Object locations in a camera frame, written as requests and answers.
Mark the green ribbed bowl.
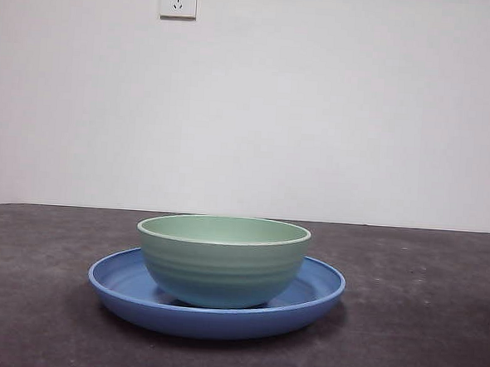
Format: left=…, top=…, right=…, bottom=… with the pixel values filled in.
left=131, top=209, right=313, bottom=315

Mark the blue round plate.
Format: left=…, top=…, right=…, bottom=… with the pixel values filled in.
left=84, top=242, right=349, bottom=349

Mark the white wall socket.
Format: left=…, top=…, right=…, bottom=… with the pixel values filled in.
left=159, top=0, right=198, bottom=22

